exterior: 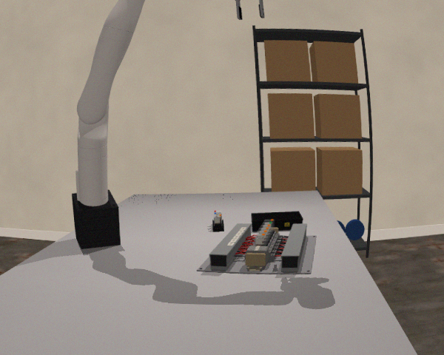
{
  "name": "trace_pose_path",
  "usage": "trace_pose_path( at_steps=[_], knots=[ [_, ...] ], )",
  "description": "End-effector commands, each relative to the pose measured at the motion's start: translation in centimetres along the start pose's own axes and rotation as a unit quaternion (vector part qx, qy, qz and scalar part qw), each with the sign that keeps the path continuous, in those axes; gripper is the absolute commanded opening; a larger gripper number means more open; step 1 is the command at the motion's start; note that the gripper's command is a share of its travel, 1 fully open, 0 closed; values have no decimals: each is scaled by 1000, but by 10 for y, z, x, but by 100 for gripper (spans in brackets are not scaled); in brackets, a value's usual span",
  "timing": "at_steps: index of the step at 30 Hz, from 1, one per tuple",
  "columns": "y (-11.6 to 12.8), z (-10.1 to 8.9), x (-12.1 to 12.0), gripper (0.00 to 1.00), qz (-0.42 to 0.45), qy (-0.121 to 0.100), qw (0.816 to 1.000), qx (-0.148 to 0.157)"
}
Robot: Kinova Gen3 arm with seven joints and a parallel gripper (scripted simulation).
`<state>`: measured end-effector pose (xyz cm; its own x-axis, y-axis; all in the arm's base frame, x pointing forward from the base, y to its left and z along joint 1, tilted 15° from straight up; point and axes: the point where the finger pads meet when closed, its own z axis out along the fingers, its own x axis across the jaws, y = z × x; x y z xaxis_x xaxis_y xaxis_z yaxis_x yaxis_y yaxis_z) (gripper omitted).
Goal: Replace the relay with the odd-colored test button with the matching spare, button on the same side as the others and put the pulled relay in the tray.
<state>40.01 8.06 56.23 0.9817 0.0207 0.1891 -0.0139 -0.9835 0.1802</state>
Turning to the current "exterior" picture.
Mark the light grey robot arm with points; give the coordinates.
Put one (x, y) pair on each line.
(93, 105)

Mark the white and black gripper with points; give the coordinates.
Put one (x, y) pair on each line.
(239, 12)

